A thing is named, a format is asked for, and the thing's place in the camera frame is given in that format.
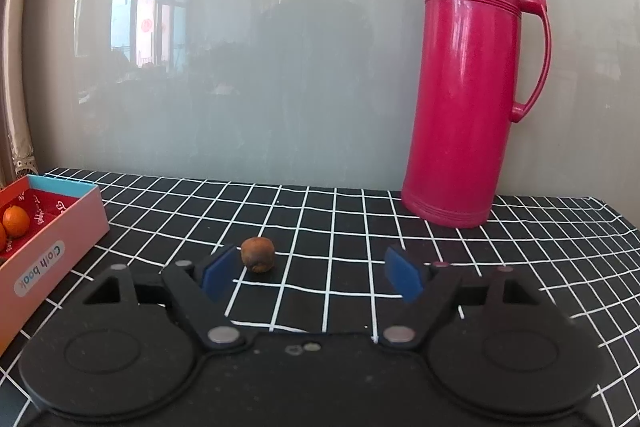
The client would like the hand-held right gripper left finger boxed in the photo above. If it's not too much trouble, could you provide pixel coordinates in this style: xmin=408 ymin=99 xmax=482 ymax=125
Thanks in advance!
xmin=80 ymin=244 xmax=247 ymax=352

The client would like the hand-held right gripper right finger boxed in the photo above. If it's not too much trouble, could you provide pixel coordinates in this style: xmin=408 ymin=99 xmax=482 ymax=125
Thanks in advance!
xmin=376 ymin=246 xmax=548 ymax=352

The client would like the colourful cardboard box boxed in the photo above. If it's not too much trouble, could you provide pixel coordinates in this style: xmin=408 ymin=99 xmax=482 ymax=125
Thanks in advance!
xmin=0 ymin=174 xmax=111 ymax=355

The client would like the brown shrivelled tangerine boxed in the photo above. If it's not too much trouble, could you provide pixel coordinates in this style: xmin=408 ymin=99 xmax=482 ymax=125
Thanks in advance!
xmin=241 ymin=236 xmax=277 ymax=274

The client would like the black white checkered tablecloth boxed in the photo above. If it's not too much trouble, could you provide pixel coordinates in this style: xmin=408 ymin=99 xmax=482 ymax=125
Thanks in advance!
xmin=0 ymin=167 xmax=640 ymax=427

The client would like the red thermos jug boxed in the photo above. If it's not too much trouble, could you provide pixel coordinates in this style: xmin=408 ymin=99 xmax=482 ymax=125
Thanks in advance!
xmin=401 ymin=0 xmax=552 ymax=229

